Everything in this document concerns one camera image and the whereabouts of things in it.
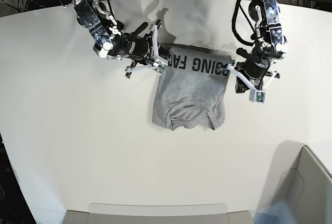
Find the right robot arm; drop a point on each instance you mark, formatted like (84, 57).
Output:
(111, 42)

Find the grey tray at bottom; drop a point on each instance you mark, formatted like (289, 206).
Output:
(114, 213)

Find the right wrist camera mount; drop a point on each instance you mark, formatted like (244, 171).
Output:
(158, 66)

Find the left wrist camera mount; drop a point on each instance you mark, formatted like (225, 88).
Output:
(257, 89)

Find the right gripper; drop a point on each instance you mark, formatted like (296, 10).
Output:
(143, 48)

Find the grey T-shirt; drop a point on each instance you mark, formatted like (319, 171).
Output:
(191, 89)

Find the blue blurred object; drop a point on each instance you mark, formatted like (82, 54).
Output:
(277, 213)

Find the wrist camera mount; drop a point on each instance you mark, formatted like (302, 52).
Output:
(257, 89)
(158, 66)

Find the grey box at right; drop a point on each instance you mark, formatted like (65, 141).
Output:
(306, 189)

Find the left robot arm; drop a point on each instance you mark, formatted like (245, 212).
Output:
(268, 43)

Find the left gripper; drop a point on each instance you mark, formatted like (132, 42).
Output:
(255, 67)

